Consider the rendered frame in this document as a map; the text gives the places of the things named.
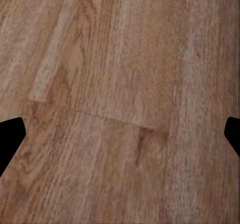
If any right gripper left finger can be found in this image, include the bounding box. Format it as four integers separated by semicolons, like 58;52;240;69
0;117;26;177

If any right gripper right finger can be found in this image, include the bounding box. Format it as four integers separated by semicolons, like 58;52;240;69
224;117;240;157

